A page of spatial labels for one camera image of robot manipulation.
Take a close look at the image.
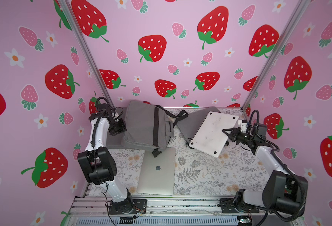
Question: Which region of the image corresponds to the aluminium frame rail front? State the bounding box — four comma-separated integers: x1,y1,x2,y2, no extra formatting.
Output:
64,196,304,226

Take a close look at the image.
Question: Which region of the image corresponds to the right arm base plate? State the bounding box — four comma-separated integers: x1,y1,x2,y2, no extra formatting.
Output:
216,198,260,213

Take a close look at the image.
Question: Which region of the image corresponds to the left rear aluminium post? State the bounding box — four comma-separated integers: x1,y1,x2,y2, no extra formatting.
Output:
59,0,115,107

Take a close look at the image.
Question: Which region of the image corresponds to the grey zippered laptop sleeve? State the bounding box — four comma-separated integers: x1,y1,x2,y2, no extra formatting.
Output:
106,107,126,149

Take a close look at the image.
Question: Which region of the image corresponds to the aluminium post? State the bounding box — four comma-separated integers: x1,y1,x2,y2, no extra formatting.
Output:
59,0,115,107
241,0,311,113

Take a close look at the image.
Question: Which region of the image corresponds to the grey laptop bag black strap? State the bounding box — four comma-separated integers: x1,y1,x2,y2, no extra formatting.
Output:
120,100,189,157

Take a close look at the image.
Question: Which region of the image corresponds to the silver laptop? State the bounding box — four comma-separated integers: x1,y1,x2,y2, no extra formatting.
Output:
189,112,239,158
137,148,176,195

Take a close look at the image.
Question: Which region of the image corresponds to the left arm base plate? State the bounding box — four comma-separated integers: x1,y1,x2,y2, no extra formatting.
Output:
108,199,147,215

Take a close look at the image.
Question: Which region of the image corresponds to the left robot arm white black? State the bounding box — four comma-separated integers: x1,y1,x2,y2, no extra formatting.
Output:
77,97,135,213

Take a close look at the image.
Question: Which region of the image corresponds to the right rear aluminium post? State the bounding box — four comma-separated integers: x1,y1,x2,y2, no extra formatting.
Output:
241,0,311,113

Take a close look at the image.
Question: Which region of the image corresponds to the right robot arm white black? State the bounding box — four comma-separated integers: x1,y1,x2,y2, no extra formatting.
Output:
222,110,308,222

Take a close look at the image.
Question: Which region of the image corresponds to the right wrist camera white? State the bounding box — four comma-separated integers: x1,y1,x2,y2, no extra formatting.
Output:
238,119,249,133

